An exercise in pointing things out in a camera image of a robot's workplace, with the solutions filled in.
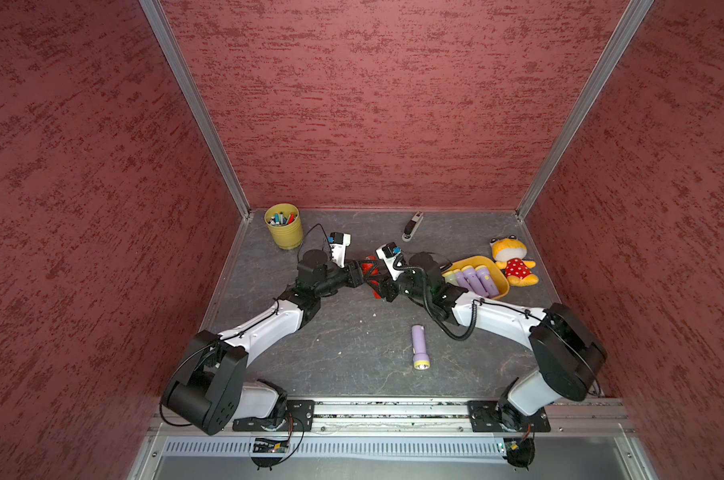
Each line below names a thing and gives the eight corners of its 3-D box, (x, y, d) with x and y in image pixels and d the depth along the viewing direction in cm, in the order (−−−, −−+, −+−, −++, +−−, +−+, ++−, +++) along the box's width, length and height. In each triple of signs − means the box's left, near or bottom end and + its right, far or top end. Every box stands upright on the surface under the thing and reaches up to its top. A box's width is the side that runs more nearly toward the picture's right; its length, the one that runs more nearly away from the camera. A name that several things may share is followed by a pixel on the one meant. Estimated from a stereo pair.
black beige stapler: (400, 239, 114) (401, 232, 111) (415, 215, 122) (416, 208, 119) (409, 243, 113) (410, 236, 109) (423, 218, 121) (425, 211, 118)
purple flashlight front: (413, 369, 84) (415, 365, 81) (410, 328, 91) (411, 324, 89) (428, 369, 84) (430, 366, 81) (423, 328, 91) (425, 324, 89)
